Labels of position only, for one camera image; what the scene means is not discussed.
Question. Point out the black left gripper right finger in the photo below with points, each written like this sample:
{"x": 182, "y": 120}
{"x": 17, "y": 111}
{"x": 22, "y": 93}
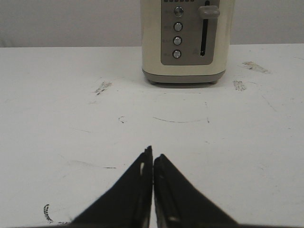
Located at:
{"x": 178, "y": 204}

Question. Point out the cream toaster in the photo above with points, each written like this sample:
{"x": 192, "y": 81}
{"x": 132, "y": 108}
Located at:
{"x": 185, "y": 41}

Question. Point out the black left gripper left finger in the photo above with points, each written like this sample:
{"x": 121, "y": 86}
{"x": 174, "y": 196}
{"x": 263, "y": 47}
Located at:
{"x": 127, "y": 204}

